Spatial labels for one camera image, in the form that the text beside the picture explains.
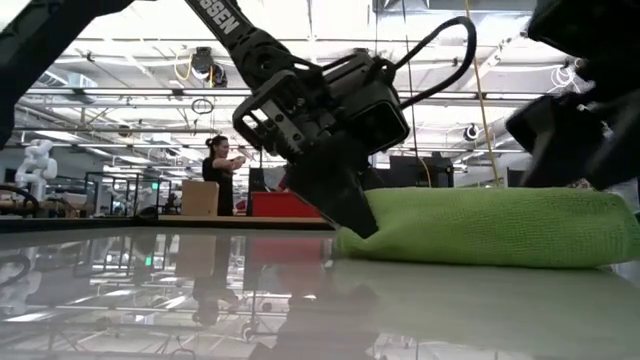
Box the silver ventilation duct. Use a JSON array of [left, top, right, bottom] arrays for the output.
[[487, 115, 521, 147], [37, 69, 96, 104]]

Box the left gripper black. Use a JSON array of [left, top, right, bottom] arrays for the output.
[[232, 68, 380, 240]]

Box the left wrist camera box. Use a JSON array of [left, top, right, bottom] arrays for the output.
[[324, 49, 412, 154]]

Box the person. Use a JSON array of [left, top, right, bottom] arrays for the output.
[[201, 134, 248, 217]]

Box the white coiled cable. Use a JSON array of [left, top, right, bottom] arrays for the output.
[[549, 64, 577, 94]]

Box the green microfibre towel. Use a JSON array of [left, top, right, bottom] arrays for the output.
[[332, 187, 640, 270]]

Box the light wooden workbench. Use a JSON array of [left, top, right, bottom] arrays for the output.
[[158, 214, 335, 225]]

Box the black curved hoop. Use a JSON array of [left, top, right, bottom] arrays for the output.
[[0, 182, 51, 217]]

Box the grey fabric panel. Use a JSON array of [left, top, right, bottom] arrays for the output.
[[264, 167, 291, 194]]

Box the black equipment box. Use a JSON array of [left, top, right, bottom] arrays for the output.
[[389, 153, 455, 189]]

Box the yellow hanging cable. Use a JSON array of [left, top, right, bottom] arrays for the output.
[[418, 157, 433, 189], [463, 0, 501, 190]]

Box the black metal frame structure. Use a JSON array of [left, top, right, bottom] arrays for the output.
[[84, 171, 174, 217]]

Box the cardboard box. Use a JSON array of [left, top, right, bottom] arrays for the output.
[[180, 179, 220, 217]]

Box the red storage bin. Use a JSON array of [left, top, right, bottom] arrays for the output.
[[249, 191, 324, 219]]

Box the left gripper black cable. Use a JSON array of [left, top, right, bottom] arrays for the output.
[[389, 16, 477, 111]]

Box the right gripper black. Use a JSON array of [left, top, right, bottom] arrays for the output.
[[505, 0, 640, 191]]

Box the black hanging cable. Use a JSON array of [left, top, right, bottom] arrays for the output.
[[401, 0, 419, 156]]

